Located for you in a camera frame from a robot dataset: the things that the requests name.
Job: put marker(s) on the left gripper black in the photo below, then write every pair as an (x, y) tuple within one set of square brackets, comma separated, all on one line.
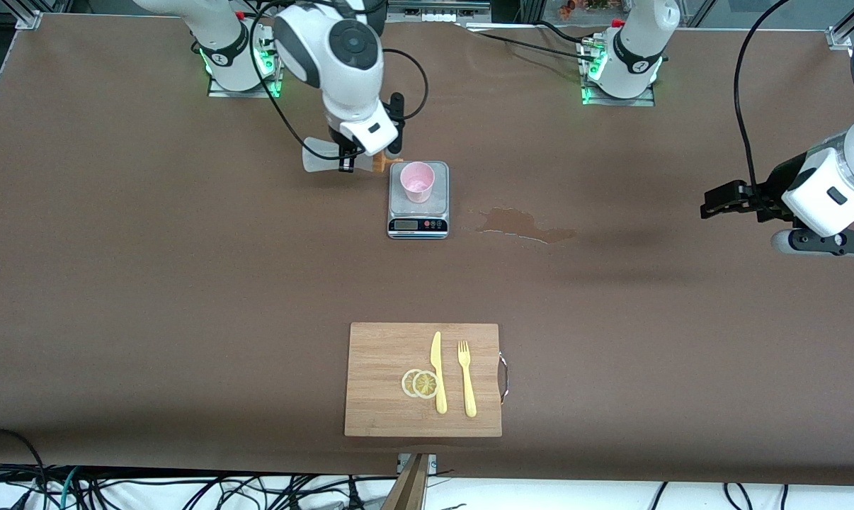
[(775, 187)]

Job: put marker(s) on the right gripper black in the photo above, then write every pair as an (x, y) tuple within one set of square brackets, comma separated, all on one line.
[(396, 113)]

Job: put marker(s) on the clear sauce bottle orange cap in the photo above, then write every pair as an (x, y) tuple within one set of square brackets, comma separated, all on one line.
[(321, 156)]

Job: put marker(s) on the pink plastic cup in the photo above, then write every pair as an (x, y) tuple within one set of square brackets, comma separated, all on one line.
[(418, 184)]

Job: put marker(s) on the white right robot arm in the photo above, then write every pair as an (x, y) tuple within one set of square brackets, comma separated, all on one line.
[(328, 64)]

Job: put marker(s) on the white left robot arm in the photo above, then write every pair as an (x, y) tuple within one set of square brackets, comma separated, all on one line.
[(632, 49)]

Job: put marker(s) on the silver digital kitchen scale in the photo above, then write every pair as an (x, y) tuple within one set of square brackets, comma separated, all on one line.
[(418, 212)]

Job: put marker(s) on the grey power strip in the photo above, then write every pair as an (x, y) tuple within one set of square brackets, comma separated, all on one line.
[(437, 13)]

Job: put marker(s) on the wooden cutting board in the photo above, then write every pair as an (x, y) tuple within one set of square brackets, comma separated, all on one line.
[(377, 354)]

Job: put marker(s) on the yellow plastic knife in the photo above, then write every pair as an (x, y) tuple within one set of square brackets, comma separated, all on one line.
[(437, 368)]

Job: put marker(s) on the lemon slice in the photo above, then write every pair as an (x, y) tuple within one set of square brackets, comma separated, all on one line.
[(406, 383), (425, 384)]

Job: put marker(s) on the yellow plastic fork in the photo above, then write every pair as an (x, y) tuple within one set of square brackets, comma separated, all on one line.
[(468, 389)]

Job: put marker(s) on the wooden beam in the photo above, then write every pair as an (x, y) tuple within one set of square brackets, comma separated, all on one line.
[(409, 489)]

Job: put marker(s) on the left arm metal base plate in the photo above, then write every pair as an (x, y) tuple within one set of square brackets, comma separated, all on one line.
[(597, 100)]

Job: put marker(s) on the aluminium frame corner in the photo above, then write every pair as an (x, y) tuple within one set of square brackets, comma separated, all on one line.
[(838, 37), (29, 18)]

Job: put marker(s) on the small metal bracket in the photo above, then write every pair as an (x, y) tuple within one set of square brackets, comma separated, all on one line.
[(433, 464)]

